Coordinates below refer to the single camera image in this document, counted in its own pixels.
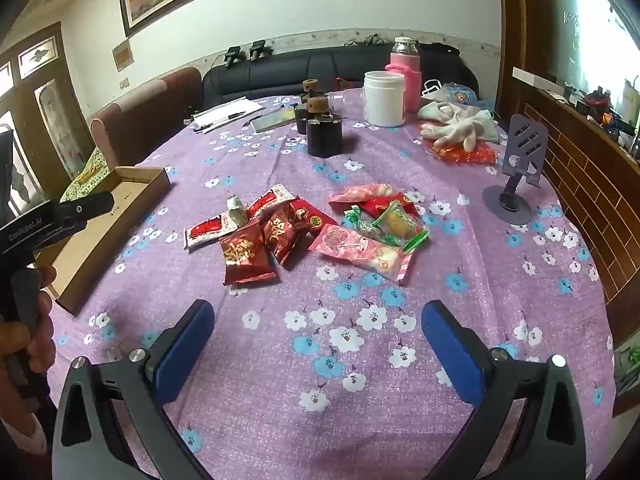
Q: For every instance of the white notepad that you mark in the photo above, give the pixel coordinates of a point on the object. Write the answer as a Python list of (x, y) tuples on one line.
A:
[(225, 112)]

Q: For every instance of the grey phone stand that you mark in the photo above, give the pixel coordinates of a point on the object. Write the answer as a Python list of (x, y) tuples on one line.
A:
[(520, 160)]

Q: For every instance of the pink cartoon snack packet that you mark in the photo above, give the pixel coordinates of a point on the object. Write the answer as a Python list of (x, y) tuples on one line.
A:
[(360, 252)]

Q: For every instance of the white red-label snack packet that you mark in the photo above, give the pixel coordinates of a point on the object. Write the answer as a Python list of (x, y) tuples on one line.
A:
[(210, 230), (270, 199)]

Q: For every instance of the black pen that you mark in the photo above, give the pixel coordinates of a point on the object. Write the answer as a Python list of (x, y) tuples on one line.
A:
[(232, 116)]

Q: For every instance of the brown armchair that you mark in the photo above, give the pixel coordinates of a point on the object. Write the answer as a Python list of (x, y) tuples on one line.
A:
[(145, 120)]

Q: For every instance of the pink translucent snack packet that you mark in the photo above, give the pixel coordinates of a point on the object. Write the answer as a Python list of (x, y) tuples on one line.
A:
[(365, 194)]

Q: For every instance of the cardboard box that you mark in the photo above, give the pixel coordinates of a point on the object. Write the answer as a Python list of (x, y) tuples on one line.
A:
[(100, 230)]

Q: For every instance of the purple floral tablecloth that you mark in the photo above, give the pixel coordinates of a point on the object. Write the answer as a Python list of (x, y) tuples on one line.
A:
[(300, 350)]

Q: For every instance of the red foil bag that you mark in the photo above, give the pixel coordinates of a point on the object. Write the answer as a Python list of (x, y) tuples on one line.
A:
[(480, 155)]

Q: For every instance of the small wall plaque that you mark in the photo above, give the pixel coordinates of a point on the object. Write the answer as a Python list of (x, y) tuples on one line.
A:
[(122, 57)]

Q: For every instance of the thin booklet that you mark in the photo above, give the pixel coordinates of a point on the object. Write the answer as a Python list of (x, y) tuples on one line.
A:
[(275, 119)]

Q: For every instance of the person's left forearm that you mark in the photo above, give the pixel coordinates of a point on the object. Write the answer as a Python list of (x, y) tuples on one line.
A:
[(20, 410)]

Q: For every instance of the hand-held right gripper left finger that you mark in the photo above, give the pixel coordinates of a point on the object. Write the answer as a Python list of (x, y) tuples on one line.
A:
[(185, 345)]

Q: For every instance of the pink sleeved bottle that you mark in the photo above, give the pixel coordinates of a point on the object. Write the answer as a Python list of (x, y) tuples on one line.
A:
[(407, 75)]

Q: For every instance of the green patterned cloth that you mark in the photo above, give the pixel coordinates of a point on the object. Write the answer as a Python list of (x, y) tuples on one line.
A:
[(87, 177)]

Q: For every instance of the plain red snack packet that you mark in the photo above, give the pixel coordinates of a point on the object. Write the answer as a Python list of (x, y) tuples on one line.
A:
[(380, 206)]

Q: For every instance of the dark red snack packet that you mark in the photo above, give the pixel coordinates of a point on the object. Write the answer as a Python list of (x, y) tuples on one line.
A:
[(280, 232), (247, 255)]

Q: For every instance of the small white green candy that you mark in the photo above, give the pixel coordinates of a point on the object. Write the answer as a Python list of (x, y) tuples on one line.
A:
[(237, 209)]

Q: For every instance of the white flat box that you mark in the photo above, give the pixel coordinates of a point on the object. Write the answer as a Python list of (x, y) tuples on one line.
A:
[(532, 76)]

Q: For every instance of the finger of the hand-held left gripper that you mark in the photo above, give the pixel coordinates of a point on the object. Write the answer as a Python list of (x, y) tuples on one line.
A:
[(87, 206), (60, 236)]

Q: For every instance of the person's left hand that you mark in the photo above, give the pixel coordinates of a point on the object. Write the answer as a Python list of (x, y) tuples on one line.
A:
[(45, 335)]

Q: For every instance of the wooden cabinet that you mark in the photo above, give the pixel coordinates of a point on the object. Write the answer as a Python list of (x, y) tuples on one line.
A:
[(565, 160)]

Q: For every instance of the white plastic bag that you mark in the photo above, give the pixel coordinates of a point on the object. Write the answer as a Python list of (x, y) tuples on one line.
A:
[(432, 91)]

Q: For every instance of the black leather sofa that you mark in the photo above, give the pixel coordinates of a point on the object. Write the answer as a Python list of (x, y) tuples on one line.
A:
[(280, 75)]

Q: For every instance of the red cartoon-girl snack packet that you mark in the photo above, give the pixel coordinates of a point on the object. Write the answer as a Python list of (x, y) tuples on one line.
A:
[(312, 215)]

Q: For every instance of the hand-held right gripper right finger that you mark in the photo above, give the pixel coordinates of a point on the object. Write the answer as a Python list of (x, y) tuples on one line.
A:
[(450, 345)]

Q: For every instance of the yellow green-edged snack packet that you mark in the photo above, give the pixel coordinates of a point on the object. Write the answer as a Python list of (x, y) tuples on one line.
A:
[(400, 225)]

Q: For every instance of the wooden door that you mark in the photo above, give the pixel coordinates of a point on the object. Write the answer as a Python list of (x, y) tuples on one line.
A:
[(45, 110)]

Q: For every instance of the black jar without cork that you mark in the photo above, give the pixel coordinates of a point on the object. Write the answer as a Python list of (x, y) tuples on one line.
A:
[(301, 119)]

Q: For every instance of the white gloves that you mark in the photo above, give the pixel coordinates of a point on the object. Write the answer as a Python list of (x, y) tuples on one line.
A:
[(460, 125)]

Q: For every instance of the blue printed bag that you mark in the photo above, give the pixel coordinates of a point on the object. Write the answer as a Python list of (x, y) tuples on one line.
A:
[(459, 94)]

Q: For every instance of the green carton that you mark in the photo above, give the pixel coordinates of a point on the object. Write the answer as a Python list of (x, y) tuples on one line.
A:
[(627, 375)]

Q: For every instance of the white plastic jar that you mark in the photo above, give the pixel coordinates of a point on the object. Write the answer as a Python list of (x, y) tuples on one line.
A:
[(384, 100)]

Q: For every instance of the black device on sofa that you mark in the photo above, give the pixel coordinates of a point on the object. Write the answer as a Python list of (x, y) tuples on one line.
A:
[(233, 56), (260, 50)]

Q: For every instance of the black jar with red label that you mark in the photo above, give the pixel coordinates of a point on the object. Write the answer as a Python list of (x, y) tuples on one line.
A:
[(324, 135)]

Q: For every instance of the small black jar with cork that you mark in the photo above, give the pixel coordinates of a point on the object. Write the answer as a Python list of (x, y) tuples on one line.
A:
[(310, 87)]

